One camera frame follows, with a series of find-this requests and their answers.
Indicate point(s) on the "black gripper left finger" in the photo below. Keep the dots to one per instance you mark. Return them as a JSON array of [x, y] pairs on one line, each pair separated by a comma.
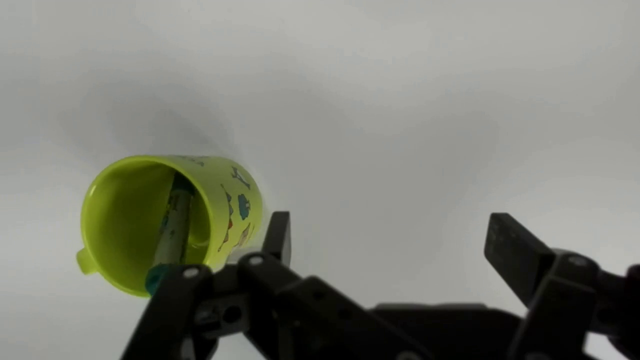
[[282, 314]]

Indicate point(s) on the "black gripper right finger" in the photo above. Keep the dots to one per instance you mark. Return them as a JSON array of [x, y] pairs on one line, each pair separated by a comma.
[[567, 297]]

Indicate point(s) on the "green glitter marker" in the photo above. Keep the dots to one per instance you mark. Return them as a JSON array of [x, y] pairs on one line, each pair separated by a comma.
[[172, 235]]

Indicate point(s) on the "green plastic cup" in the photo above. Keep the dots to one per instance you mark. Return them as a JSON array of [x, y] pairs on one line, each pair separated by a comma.
[[125, 207]]

